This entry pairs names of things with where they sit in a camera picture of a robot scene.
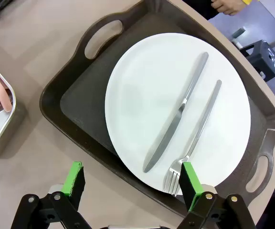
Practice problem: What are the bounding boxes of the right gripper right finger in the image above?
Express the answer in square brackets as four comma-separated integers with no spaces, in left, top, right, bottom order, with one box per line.
[175,162,256,229]

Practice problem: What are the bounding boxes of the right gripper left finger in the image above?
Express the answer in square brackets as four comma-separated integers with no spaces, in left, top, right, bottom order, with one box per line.
[11,161,93,229]

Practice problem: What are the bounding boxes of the dark brown serving tray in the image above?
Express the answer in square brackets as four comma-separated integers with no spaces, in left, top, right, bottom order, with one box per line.
[39,0,275,218]

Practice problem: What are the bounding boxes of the person's left hand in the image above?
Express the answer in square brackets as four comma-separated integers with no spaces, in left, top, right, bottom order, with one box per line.
[211,0,247,16]

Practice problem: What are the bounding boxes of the silver table knife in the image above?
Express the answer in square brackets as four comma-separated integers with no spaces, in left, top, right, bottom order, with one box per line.
[142,52,209,174]

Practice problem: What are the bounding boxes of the silver fork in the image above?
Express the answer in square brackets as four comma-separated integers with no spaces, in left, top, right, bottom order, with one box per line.
[163,80,222,197]

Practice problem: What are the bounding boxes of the white round dinner plate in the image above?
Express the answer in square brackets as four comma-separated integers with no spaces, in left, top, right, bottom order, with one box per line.
[105,32,252,196]

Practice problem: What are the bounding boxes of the black plastic stool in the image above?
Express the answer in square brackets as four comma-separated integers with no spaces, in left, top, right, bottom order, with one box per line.
[239,40,275,83]

